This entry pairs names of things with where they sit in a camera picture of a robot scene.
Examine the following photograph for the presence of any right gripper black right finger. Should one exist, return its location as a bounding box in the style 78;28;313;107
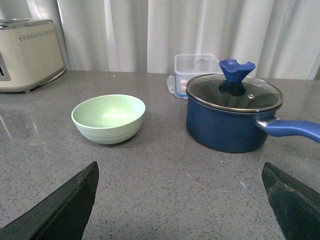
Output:
261;162;320;240

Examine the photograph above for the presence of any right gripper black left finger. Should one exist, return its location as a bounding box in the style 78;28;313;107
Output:
0;161;99;240

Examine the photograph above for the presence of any light green bowl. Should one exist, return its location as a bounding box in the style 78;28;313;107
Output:
71;94;146;145

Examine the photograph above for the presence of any blue saucepan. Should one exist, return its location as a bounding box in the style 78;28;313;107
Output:
185;74;320;154

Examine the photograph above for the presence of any glass lid blue knob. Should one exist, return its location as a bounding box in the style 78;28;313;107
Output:
186;59;283;113

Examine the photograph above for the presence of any cream toaster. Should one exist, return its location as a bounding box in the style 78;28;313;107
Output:
0;19;66;93

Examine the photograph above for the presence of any clear plastic food container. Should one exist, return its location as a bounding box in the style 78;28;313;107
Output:
166;53;223;99

